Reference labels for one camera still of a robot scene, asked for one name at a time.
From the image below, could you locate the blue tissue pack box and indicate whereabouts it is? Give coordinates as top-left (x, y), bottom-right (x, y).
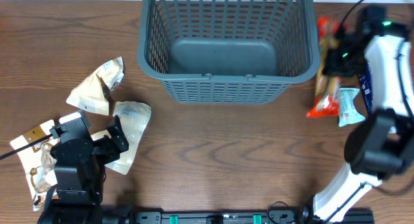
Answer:
top-left (358, 63), bottom-right (373, 115)

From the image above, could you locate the teal snack wrapper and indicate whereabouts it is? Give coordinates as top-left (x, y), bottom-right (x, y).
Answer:
top-left (338, 88), bottom-right (365, 127)

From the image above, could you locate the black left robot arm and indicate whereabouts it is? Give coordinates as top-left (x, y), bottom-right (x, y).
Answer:
top-left (38, 115), bottom-right (135, 224)

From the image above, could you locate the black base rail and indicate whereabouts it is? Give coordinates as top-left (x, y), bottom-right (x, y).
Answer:
top-left (129, 208), bottom-right (376, 224)

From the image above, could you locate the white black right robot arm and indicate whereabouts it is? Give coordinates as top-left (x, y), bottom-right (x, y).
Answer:
top-left (298, 5), bottom-right (413, 223)

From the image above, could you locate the grey plastic lattice basket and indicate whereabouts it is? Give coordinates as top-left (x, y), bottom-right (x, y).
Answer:
top-left (137, 0), bottom-right (320, 104)

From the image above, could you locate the beige clear pouch middle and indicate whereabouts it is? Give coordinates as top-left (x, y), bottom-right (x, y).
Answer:
top-left (105, 102), bottom-right (152, 175)

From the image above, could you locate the beige crumpled pouch upper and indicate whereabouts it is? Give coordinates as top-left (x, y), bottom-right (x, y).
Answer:
top-left (66, 56), bottom-right (124, 116)

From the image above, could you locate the red snack bar package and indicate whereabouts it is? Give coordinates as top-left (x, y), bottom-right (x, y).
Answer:
top-left (306, 16), bottom-right (341, 118)

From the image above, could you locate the white brown treat pouch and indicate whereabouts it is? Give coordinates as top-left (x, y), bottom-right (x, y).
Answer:
top-left (9, 109), bottom-right (92, 212)

